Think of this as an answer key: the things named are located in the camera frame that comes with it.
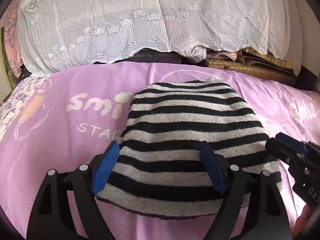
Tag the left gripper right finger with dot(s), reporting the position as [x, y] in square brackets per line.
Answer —
[266, 216]

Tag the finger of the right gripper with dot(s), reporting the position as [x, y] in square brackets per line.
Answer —
[281, 150]
[291, 139]

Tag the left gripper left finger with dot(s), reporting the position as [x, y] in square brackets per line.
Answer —
[51, 216]

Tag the black white striped sweater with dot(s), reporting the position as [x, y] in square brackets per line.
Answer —
[159, 172]

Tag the person's right hand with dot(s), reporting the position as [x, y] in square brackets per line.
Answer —
[302, 221]

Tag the woven bamboo mat stack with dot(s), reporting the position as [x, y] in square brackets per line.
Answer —
[250, 62]

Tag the floral bed sheet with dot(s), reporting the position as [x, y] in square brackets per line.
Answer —
[19, 98]

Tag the white lace cover cloth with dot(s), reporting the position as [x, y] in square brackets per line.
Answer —
[58, 34]

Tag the pink floral quilt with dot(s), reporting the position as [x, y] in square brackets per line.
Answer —
[11, 41]

